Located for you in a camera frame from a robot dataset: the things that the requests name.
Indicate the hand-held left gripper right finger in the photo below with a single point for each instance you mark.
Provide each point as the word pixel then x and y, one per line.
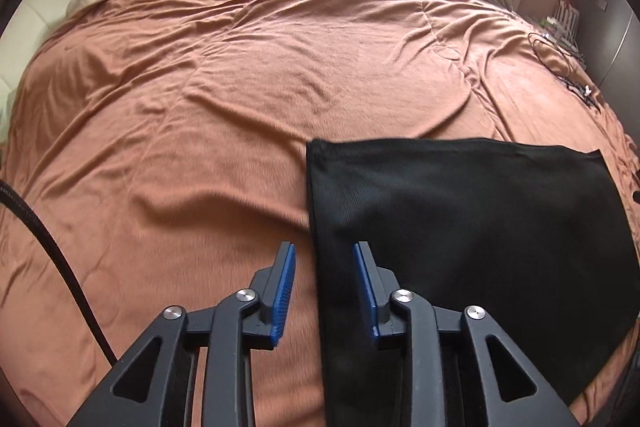
pixel 362 292

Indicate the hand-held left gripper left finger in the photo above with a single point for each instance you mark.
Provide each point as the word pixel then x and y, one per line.
pixel 284 292

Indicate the black garment with tan trim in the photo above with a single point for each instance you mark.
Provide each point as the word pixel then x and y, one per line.
pixel 475 217

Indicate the orange-brown blanket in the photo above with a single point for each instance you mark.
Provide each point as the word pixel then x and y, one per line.
pixel 200 107

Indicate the small white charger plug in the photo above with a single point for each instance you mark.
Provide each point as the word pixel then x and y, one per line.
pixel 588 92

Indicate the striped paper bag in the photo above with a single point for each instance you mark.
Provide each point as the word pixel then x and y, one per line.
pixel 565 14

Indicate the wall switch plate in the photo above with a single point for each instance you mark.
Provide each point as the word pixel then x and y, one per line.
pixel 602 4

